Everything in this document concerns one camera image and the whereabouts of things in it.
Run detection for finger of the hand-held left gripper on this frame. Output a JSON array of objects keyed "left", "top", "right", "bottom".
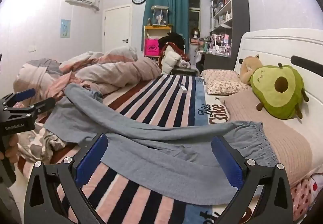
[
  {"left": 0, "top": 88, "right": 36, "bottom": 108},
  {"left": 2, "top": 97, "right": 56, "bottom": 117}
]

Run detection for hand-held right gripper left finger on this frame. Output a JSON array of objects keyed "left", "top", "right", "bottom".
[{"left": 24, "top": 133, "right": 109, "bottom": 224}]

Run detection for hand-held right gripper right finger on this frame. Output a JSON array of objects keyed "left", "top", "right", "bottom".
[{"left": 211, "top": 135, "right": 297, "bottom": 224}]

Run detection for grey pants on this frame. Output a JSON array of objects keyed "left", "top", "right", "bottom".
[{"left": 43, "top": 83, "right": 274, "bottom": 202}]

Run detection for person's left hand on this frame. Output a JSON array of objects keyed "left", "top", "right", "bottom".
[{"left": 0, "top": 135, "right": 20, "bottom": 164}]

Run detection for grey camouflage cloth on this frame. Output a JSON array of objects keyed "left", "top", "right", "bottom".
[{"left": 15, "top": 115, "right": 68, "bottom": 162}]

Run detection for beige pillow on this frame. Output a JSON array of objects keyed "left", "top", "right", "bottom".
[{"left": 219, "top": 90, "right": 313, "bottom": 188}]

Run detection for pink grey crumpled duvet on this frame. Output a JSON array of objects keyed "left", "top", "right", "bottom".
[{"left": 13, "top": 46, "right": 162, "bottom": 103}]

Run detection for floral pillow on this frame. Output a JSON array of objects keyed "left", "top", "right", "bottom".
[{"left": 200, "top": 69, "right": 253, "bottom": 95}]

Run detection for green avocado plush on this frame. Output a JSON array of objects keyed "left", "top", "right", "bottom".
[{"left": 250, "top": 63, "right": 309, "bottom": 119}]

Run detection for pink dotted bed sheet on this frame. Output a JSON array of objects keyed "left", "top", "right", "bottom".
[{"left": 290, "top": 173, "right": 323, "bottom": 224}]

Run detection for striped plush blanket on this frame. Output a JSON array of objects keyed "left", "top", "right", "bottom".
[{"left": 18, "top": 74, "right": 255, "bottom": 224}]

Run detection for brown plush toy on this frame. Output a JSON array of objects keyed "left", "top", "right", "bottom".
[{"left": 239, "top": 55, "right": 263, "bottom": 85}]

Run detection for white door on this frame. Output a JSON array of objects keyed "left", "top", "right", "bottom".
[{"left": 104, "top": 5, "right": 132, "bottom": 53}]

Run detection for pile of clothes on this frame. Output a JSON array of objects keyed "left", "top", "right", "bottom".
[{"left": 158, "top": 33, "right": 191, "bottom": 75}]

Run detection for pink shopping bag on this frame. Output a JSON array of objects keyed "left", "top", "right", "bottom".
[{"left": 144, "top": 39, "right": 159, "bottom": 57}]

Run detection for white bed headboard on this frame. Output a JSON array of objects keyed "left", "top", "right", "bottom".
[{"left": 233, "top": 28, "right": 323, "bottom": 123}]

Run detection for yellow shelf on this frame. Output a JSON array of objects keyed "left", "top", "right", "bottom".
[{"left": 144, "top": 25, "right": 172, "bottom": 58}]

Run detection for glass figurine display case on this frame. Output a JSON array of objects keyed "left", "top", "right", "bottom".
[{"left": 151, "top": 5, "right": 169, "bottom": 26}]

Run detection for window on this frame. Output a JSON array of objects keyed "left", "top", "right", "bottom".
[{"left": 188, "top": 0, "right": 201, "bottom": 37}]

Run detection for dark grey bookshelf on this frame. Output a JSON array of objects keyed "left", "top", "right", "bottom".
[{"left": 203, "top": 0, "right": 250, "bottom": 70}]

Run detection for teal curtain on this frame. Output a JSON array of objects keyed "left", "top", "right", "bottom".
[{"left": 143, "top": 0, "right": 190, "bottom": 37}]

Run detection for small blue wall poster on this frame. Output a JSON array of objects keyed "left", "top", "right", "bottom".
[{"left": 61, "top": 19, "right": 71, "bottom": 38}]

